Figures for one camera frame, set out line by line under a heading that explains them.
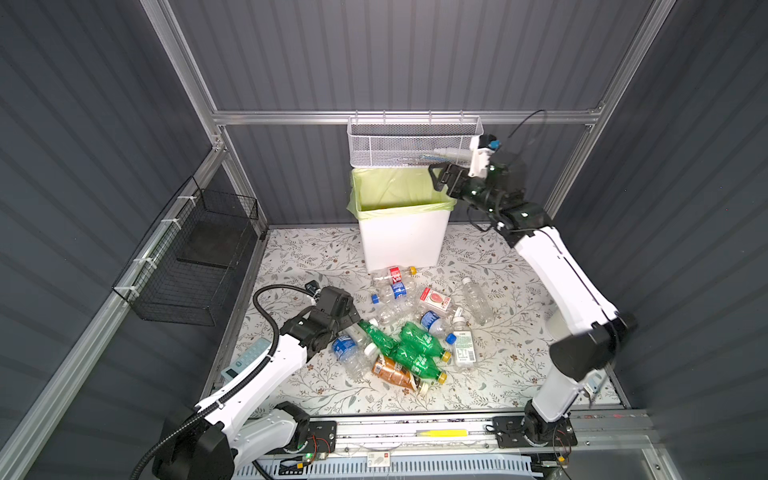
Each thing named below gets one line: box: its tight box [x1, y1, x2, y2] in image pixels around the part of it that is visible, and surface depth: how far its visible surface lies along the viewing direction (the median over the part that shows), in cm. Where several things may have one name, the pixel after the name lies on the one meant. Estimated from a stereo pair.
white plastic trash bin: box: [359, 211, 451, 273], surface depth 96 cm
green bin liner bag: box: [346, 167, 458, 220], surface depth 98 cm
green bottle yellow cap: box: [358, 319, 411, 365], surface depth 86 cm
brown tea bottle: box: [372, 355, 429, 395], surface depth 81 cm
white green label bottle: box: [452, 316, 477, 368], surface depth 86 cm
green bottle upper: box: [400, 322, 452, 363], surface depth 87 cm
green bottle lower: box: [379, 340, 447, 384], surface depth 84 cm
